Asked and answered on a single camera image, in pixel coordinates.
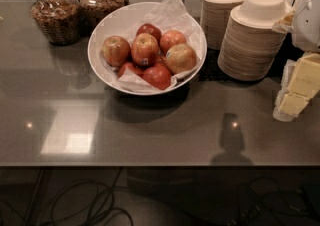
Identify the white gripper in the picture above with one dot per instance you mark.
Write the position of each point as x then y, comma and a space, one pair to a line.
308, 25

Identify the red-yellow apple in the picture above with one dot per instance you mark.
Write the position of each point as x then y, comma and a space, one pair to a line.
144, 50

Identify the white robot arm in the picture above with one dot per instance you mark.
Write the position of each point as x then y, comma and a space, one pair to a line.
306, 27

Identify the right yellow-green apple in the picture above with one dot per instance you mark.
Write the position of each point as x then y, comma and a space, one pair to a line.
180, 58

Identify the front red apple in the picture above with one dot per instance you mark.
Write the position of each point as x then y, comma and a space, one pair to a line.
158, 76

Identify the back right red apple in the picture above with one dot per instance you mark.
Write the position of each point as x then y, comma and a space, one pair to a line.
170, 38

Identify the back dark red apple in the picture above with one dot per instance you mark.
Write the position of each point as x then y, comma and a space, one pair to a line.
150, 29

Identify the small front-left red apple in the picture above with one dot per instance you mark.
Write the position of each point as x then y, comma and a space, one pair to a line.
132, 67

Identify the left yellow-red apple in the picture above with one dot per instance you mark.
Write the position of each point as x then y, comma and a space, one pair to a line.
116, 50

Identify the white ceramic bowl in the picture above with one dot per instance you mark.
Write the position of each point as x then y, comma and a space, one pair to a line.
125, 23

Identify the front stack of paper bowls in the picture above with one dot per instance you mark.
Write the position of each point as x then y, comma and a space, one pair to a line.
250, 45

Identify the stack of paper bowls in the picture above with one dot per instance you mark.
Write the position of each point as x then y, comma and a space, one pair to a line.
214, 19
250, 45

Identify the rear stack of paper bowls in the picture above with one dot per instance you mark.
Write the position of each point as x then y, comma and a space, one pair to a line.
214, 19

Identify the white paper liner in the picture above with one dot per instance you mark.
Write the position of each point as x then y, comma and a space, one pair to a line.
168, 11

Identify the middle glass cereal jar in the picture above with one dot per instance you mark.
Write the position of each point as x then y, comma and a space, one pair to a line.
100, 0

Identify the glass cereal jar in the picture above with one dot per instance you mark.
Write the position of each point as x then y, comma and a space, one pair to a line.
100, 0
58, 20

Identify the left glass cereal jar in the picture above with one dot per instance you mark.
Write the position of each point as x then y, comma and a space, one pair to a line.
58, 20

